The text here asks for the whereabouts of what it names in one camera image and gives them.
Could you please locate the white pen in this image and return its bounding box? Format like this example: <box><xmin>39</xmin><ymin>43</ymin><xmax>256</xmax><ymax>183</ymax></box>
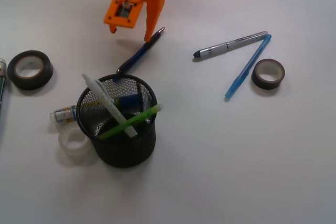
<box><xmin>77</xmin><ymin>73</ymin><xmax>126</xmax><ymax>133</ymax></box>

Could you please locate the large black tape roll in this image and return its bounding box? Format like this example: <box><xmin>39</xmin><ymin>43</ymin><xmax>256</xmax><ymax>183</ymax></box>
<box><xmin>7</xmin><ymin>50</ymin><xmax>54</xmax><ymax>91</ymax></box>

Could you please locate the small dark tape roll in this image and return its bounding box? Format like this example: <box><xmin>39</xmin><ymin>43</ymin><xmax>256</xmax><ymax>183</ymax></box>
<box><xmin>251</xmin><ymin>59</ymin><xmax>285</xmax><ymax>90</ymax></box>

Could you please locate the blue cap marker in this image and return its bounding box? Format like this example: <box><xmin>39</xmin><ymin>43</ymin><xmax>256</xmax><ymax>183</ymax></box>
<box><xmin>50</xmin><ymin>94</ymin><xmax>140</xmax><ymax>123</ymax></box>

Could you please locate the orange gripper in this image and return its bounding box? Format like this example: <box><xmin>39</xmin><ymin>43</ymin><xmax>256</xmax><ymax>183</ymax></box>
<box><xmin>104</xmin><ymin>0</ymin><xmax>165</xmax><ymax>41</ymax></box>

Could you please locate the black mesh pen holder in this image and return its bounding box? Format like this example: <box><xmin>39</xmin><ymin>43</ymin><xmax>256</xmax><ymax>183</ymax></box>
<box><xmin>76</xmin><ymin>74</ymin><xmax>157</xmax><ymax>168</ymax></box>

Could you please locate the green pen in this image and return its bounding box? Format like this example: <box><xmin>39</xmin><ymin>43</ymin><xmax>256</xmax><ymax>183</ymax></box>
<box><xmin>98</xmin><ymin>104</ymin><xmax>164</xmax><ymax>140</ymax></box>

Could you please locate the dark blue pen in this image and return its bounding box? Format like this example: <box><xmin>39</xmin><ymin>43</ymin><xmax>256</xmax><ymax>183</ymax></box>
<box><xmin>116</xmin><ymin>27</ymin><xmax>165</xmax><ymax>75</ymax></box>

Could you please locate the black cap marker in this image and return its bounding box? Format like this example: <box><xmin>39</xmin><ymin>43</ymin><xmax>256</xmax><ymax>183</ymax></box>
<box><xmin>0</xmin><ymin>59</ymin><xmax>7</xmax><ymax>108</ymax></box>

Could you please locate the silver pen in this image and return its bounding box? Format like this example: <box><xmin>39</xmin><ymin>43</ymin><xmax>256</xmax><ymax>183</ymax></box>
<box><xmin>193</xmin><ymin>31</ymin><xmax>268</xmax><ymax>59</ymax></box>

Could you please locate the clear tape roll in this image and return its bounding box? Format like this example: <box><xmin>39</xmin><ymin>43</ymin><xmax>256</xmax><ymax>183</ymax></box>
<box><xmin>58</xmin><ymin>122</ymin><xmax>91</xmax><ymax>157</ymax></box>

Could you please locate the light blue pen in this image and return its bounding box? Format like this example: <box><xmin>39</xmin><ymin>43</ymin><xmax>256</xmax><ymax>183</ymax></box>
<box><xmin>225</xmin><ymin>34</ymin><xmax>271</xmax><ymax>101</ymax></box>

